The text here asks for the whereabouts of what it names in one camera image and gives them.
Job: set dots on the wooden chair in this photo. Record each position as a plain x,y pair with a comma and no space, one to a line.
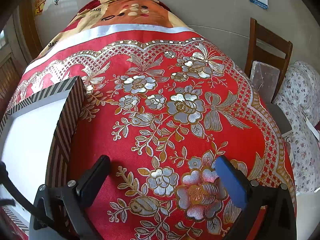
265,36

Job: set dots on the white paper strip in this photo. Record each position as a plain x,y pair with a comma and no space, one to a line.
312,128

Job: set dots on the floral cloth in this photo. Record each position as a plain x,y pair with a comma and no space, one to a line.
300,130

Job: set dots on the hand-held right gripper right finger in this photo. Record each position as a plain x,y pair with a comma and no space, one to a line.
231,182

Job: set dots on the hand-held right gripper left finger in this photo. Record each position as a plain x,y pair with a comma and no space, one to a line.
86,192

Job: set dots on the red wall poster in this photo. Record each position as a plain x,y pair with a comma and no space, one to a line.
41,3

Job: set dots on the striped cardboard tray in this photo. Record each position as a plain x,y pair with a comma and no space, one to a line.
30,135

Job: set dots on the red floral tablecloth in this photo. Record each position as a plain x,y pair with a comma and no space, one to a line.
175,142

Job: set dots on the printed blanket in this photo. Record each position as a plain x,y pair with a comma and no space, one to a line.
140,17

